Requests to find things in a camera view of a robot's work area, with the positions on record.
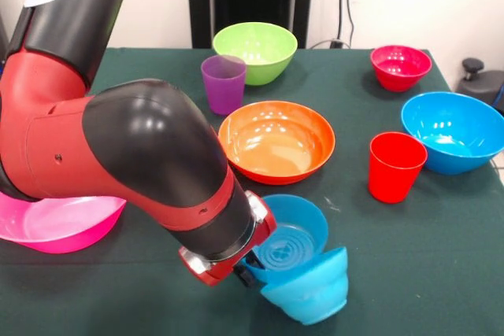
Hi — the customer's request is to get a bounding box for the medium blue bowl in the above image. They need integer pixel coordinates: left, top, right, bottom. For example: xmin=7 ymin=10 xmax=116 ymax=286
xmin=246 ymin=193 xmax=330 ymax=286

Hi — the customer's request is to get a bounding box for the dark green tablecloth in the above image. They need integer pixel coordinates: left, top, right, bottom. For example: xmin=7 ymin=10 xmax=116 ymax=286
xmin=0 ymin=46 xmax=504 ymax=336

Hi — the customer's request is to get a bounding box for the small red bowl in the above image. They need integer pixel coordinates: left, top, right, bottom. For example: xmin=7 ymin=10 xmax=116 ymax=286
xmin=369 ymin=45 xmax=433 ymax=93

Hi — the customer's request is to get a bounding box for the red cup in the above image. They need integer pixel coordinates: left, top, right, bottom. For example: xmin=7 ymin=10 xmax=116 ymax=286
xmin=368 ymin=131 xmax=428 ymax=205

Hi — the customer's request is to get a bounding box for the large blue bowl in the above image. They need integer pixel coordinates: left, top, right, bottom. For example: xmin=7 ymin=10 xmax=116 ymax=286
xmin=400 ymin=91 xmax=504 ymax=176

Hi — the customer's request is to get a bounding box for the orange bowl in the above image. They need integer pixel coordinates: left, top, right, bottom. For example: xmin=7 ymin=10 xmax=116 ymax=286
xmin=217 ymin=100 xmax=337 ymax=186

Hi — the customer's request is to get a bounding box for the black pedestal foot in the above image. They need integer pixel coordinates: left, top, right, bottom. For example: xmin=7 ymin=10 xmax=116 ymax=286
xmin=456 ymin=57 xmax=504 ymax=113

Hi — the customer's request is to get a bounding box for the purple cup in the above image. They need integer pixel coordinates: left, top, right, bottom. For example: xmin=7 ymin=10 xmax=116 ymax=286
xmin=200 ymin=54 xmax=248 ymax=116

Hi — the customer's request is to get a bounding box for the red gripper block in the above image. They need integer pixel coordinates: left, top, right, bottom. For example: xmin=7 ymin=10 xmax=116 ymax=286
xmin=179 ymin=206 xmax=278 ymax=290

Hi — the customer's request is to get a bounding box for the green bowl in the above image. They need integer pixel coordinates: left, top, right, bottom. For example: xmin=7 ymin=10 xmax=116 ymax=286
xmin=212 ymin=21 xmax=299 ymax=87

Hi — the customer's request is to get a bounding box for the large pink bowl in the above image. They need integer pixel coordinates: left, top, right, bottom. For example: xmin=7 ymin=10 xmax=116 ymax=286
xmin=0 ymin=192 xmax=127 ymax=255

